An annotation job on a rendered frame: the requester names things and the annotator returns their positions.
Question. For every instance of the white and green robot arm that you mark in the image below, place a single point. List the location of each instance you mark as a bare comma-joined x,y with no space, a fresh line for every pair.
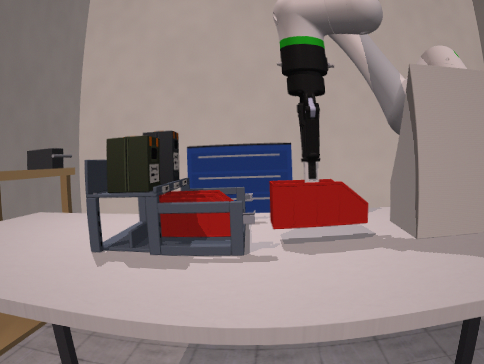
302,25

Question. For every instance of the red bin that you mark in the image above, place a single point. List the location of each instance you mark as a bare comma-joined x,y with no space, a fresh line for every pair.
296,204
194,224
217,192

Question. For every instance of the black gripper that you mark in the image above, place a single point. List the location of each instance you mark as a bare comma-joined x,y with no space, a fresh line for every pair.
307,87

